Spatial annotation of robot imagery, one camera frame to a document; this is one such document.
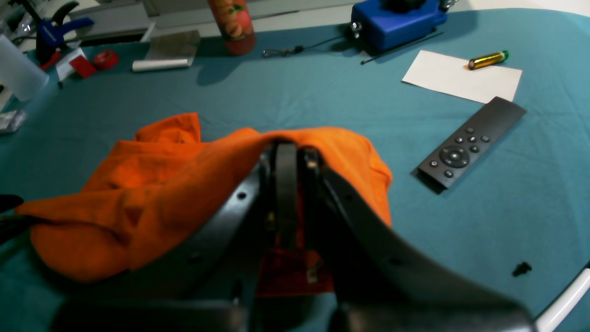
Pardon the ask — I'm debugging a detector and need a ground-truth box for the gold AA battery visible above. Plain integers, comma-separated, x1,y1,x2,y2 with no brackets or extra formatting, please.
466,50,509,70

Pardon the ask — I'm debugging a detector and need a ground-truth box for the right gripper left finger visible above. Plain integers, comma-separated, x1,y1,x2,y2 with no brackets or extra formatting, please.
51,142,297,332

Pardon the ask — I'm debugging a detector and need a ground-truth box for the small black screw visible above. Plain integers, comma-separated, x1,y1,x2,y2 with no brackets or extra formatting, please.
512,262,532,278

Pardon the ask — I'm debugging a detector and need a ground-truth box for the white paper leaflet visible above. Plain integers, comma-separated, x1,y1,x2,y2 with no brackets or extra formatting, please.
55,47,87,82

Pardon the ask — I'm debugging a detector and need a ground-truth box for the blue bar clamp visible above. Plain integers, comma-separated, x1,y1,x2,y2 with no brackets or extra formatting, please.
8,0,94,70

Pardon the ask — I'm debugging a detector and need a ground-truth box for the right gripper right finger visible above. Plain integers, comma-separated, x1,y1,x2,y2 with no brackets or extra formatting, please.
302,147,537,332

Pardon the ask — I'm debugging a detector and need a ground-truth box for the red tape roll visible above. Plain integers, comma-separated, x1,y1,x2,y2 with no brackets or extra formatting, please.
92,50,119,70

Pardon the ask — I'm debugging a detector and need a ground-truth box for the grey remote control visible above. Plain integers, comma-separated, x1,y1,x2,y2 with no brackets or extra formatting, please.
410,96,528,193

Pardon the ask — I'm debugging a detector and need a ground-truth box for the red plastic block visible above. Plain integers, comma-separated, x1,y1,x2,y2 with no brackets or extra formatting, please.
69,55,98,78

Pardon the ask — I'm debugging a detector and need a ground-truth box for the white paper card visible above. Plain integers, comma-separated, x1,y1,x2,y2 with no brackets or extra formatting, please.
402,50,522,103

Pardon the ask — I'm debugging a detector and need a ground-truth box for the packaged bit set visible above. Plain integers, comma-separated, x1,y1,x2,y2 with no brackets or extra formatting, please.
0,109,28,135

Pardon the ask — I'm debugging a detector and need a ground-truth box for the orange drink bottle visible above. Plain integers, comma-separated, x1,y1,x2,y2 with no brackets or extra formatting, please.
207,0,256,55

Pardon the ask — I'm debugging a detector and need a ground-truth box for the orange t-shirt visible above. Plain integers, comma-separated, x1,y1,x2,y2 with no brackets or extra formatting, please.
15,113,393,284

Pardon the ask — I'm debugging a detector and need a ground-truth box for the black zip tie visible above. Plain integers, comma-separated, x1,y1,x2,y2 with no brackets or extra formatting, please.
360,31,445,65

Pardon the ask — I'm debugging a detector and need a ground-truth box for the blue box with knob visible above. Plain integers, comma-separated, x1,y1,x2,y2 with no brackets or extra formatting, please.
350,0,456,51

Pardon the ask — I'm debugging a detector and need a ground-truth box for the grey notebook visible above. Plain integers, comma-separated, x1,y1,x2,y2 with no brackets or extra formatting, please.
131,31,201,73

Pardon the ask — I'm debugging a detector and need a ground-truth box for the blue table cloth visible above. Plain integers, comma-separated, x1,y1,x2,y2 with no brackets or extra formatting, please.
1,8,589,315

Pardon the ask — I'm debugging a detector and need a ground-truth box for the translucent plastic cup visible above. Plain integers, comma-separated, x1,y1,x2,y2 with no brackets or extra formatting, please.
0,35,50,101

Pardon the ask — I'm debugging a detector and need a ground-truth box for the lanyard with carabiner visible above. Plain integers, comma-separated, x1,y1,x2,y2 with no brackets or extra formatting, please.
263,37,355,59

